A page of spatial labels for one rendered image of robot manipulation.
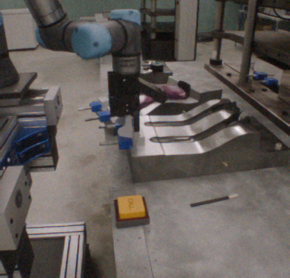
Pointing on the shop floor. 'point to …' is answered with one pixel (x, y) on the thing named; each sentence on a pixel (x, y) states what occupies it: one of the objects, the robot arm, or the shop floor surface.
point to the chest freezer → (19, 28)
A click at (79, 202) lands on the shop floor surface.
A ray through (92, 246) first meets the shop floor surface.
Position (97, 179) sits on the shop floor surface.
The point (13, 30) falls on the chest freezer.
